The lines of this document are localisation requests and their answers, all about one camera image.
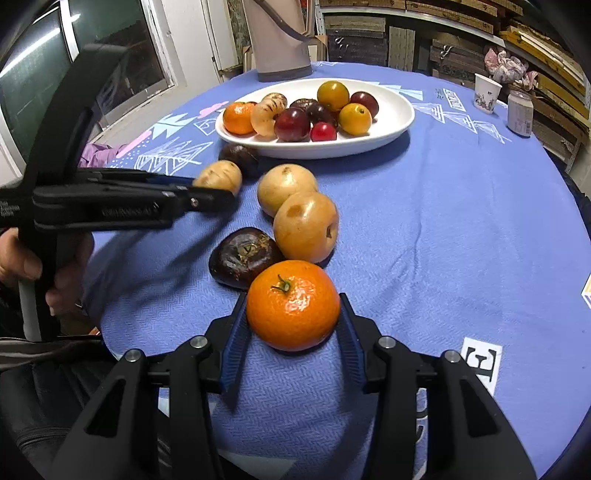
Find person's left hand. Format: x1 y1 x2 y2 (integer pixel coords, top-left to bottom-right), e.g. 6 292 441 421
0 227 96 320

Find yellow round fruit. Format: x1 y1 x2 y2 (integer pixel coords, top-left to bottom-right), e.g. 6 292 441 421
317 80 350 112
338 102 373 137

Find pink crumpled cloth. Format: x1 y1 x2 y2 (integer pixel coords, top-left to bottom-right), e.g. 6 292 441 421
483 47 539 90

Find white door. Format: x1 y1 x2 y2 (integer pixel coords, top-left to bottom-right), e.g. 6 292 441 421
157 0 243 81

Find pale peach ring fruit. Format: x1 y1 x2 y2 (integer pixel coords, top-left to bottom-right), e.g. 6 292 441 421
250 99 281 138

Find large mandarin orange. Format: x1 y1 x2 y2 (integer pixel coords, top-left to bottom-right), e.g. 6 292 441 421
222 102 257 136

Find beige thermos jug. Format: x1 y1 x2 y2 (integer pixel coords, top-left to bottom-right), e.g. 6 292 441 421
241 0 315 83

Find small red cherry tomato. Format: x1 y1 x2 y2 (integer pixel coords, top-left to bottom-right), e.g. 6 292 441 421
310 121 338 143

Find dark red plum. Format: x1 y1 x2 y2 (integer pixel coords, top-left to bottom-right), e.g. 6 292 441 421
274 107 311 142

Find pale yellow pear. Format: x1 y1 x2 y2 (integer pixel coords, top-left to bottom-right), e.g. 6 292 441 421
273 191 340 265
257 164 319 217

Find small white jar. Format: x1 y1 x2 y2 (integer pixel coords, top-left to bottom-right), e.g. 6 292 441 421
507 90 534 137

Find white framed window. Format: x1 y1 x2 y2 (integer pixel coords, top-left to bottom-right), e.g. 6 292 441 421
0 0 178 153

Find person's dark clothing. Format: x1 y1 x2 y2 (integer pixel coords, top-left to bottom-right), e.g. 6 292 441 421
0 320 171 480

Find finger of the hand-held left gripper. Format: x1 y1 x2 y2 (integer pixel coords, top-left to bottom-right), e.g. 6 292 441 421
158 191 239 227
98 169 195 190

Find blue printed tablecloth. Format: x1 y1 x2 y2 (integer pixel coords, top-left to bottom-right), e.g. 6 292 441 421
81 60 591 480

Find white plate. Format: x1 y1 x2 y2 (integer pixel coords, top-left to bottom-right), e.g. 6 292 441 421
215 78 415 160

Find purple cloth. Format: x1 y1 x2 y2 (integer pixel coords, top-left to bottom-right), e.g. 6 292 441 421
78 142 134 168

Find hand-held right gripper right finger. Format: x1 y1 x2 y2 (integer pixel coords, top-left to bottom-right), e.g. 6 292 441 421
335 292 537 480

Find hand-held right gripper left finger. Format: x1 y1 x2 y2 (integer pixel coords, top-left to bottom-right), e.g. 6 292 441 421
51 292 253 480

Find white paper cup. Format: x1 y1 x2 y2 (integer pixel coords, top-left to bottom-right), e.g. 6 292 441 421
473 73 503 114

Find mandarin orange with stem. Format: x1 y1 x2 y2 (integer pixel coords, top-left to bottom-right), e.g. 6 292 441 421
246 260 341 352

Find dark brown round fruit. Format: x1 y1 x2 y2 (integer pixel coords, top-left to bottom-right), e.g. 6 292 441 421
218 143 260 178
209 227 286 291

